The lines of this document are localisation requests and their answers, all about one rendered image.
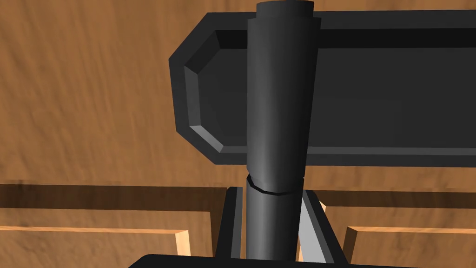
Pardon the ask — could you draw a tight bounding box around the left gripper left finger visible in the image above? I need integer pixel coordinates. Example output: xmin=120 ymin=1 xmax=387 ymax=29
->
xmin=214 ymin=186 xmax=244 ymax=260

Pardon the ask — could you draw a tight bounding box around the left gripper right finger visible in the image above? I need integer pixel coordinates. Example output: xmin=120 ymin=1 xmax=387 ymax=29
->
xmin=297 ymin=189 xmax=349 ymax=265

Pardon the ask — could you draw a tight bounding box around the dark grey handle back plate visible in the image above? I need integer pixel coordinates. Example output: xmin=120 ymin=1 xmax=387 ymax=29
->
xmin=168 ymin=10 xmax=476 ymax=168

